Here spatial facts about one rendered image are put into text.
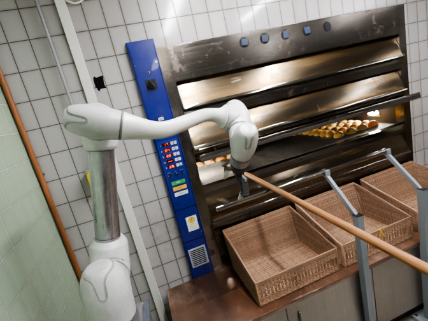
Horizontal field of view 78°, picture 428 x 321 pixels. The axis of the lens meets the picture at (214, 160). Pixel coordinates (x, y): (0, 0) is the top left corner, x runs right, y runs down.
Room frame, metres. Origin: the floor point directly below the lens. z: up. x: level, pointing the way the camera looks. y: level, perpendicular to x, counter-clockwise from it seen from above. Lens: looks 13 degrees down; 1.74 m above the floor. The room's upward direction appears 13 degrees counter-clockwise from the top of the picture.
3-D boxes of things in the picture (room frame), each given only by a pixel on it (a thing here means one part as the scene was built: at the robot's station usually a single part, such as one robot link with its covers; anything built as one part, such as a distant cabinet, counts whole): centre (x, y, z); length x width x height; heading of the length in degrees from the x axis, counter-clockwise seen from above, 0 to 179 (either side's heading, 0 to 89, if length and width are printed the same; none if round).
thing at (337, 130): (2.51, -1.21, 1.21); 0.61 x 0.48 x 0.06; 14
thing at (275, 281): (1.55, -0.27, 0.72); 0.56 x 0.49 x 0.28; 105
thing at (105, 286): (0.86, 0.49, 1.17); 0.18 x 0.16 x 0.22; 15
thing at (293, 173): (1.94, -0.75, 1.02); 1.79 x 0.11 x 0.19; 104
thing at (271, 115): (1.94, -0.75, 1.54); 1.79 x 0.11 x 0.19; 104
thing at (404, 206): (1.84, -1.43, 0.72); 0.56 x 0.49 x 0.28; 104
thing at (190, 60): (1.97, -0.75, 2.00); 1.80 x 0.08 x 0.21; 104
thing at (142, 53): (2.59, 0.49, 1.08); 1.93 x 0.16 x 2.15; 14
